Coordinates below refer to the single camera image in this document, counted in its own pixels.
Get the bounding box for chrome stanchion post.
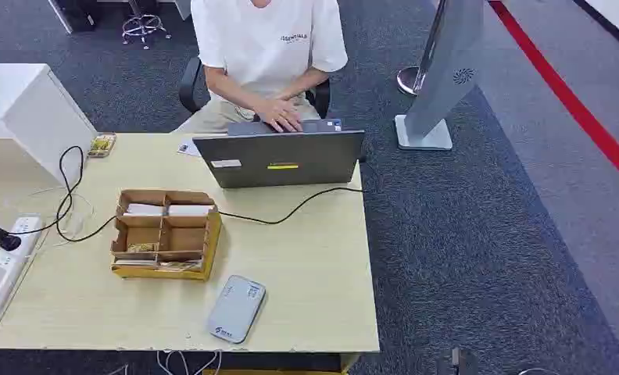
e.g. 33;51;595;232
396;0;448;98

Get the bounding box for white cabinet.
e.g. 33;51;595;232
0;62;98;188

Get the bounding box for white cables under desk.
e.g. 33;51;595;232
156;350;223;375

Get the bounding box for black cabinet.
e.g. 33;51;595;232
48;0;102;35

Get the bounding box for white card stack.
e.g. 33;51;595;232
123;203;166;217
167;205;215;218

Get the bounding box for chrome stool base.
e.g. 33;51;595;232
121;0;172;51

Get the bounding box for black power cable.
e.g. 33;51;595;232
6;145;367;245

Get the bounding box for wooden card box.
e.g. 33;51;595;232
109;188;224;282

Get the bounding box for grey card reader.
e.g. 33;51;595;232
206;275;267;345

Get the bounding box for grey laptop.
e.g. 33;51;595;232
192;119;367;190

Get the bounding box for red floor tape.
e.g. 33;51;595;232
488;0;619;197

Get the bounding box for grey standing kiosk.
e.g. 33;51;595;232
395;0;485;152

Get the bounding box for black office chair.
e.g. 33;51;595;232
178;56;332;120

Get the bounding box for gold card case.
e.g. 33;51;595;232
87;133;117;159

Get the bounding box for person's right hand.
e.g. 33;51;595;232
253;97;304;134

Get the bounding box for thin white cable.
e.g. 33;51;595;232
28;185;97;237

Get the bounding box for white power strip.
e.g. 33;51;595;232
0;214;45;322

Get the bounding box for person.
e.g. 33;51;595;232
172;0;349;134

